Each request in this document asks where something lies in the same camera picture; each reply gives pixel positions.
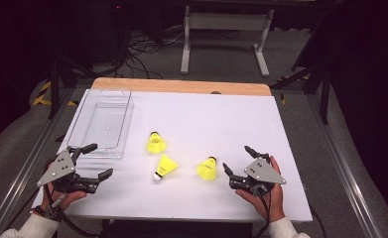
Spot black stand legs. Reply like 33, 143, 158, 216
270, 62, 331, 125
47, 56, 98, 120

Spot hand-held gripper black cable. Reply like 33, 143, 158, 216
42, 184, 101, 238
253, 192, 272, 238

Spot wooden table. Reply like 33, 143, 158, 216
91, 77, 273, 97

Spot bundle of black floor cables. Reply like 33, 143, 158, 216
113, 29, 186, 80

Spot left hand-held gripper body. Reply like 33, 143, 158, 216
37, 146, 100, 194

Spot white table cover sheet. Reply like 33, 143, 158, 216
31, 88, 314, 222

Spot yellow black floor tape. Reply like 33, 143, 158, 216
32, 80, 78, 107

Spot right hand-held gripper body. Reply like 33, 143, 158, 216
229, 152, 288, 198

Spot clear plastic box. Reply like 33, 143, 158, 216
66, 88, 135, 160

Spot aluminium floor rail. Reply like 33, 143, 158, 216
0, 87, 80, 238
305, 93, 386, 238

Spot right hand-held gripper black cable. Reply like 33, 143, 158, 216
253, 192, 272, 238

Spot dark wristband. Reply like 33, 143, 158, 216
32, 205, 64, 222

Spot white metal stand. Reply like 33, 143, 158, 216
180, 4, 275, 77

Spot person's left hand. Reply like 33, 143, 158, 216
42, 160, 88, 212

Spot yellow plastic shuttlecock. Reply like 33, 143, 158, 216
145, 131, 167, 155
195, 156, 218, 181
152, 154, 180, 182

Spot left hand-held gripper black cable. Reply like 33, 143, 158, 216
42, 184, 101, 238

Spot person's right hand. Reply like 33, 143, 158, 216
235, 156, 286, 223

